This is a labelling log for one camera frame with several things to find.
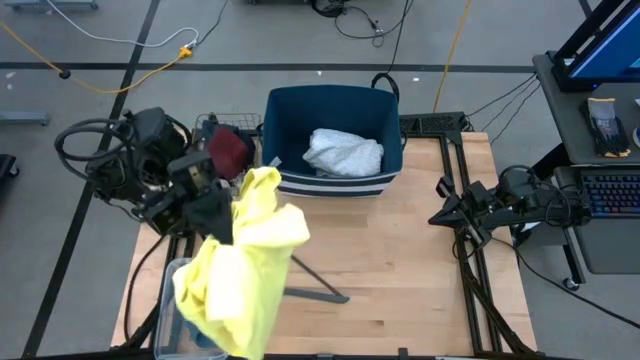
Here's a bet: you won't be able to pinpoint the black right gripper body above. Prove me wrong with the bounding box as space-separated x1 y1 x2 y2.
436 174 497 248

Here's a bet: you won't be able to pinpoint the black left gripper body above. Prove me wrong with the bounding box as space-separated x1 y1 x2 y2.
135 177 235 237

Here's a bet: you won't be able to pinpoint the yellow cloth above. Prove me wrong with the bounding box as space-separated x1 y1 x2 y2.
172 166 312 360

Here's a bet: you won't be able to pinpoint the maroon cloth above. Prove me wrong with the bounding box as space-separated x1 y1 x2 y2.
207 125 250 181

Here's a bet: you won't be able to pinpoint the navy Puma print cloth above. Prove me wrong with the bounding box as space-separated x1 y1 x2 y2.
239 130 258 171

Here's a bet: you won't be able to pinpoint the white towel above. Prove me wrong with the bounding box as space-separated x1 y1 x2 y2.
302 128 385 179

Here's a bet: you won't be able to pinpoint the light blue ribbed cloth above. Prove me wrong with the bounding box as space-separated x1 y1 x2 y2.
185 322 217 350

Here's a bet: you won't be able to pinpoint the white paper sheet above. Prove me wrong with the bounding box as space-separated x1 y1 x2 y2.
514 219 546 236

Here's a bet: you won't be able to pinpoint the clear plastic container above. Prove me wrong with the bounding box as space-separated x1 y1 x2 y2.
153 257 231 360

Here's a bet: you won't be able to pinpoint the navy white striped fabric basket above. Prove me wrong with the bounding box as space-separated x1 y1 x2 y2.
260 83 406 199

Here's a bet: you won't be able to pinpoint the grey desk cart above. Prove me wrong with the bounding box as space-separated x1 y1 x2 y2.
531 49 640 292

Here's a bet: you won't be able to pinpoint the backlit black keyboard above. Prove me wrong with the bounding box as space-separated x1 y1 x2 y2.
582 173 640 220

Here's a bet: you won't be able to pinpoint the black monitor stand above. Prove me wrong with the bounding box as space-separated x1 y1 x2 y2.
551 0 626 94

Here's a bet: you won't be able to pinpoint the grey furniture foot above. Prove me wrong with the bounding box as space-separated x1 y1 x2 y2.
0 110 51 127

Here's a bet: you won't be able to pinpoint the grey black work gloves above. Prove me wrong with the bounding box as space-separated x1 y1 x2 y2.
579 97 632 159

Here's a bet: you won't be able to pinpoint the computer monitor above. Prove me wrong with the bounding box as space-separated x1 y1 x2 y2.
567 2 640 84

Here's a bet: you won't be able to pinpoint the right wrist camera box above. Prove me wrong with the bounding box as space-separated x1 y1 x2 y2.
469 180 496 204

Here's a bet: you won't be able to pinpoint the black aluminium table frame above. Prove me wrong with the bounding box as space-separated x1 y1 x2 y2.
119 112 544 360

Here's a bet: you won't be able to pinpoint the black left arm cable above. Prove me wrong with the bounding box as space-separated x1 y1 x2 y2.
122 234 169 342

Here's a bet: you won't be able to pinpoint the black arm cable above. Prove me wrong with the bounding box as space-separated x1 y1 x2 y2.
513 248 640 331
122 234 169 342

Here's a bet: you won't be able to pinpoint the wire mesh basket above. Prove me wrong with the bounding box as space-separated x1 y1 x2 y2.
194 112 262 154

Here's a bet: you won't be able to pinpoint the black thin cable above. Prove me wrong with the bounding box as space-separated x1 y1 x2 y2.
490 84 543 147
481 79 541 132
464 73 540 119
197 0 230 46

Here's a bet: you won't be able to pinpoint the dark grey flat strap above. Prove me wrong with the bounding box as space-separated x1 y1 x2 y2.
283 254 351 305

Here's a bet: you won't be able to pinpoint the black looped cable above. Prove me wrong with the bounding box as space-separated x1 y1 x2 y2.
370 72 401 99

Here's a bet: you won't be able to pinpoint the long yellow cable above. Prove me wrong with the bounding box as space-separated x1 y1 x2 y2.
432 0 474 114

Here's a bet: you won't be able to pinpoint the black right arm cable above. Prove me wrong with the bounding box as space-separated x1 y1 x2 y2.
513 248 640 331

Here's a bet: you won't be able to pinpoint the yellow cable with plug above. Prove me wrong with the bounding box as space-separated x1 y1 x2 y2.
0 19 195 95

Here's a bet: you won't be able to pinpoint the white cable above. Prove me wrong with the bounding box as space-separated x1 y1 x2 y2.
47 0 200 49

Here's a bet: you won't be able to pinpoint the black cable tangle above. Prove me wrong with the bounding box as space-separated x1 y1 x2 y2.
309 0 416 49

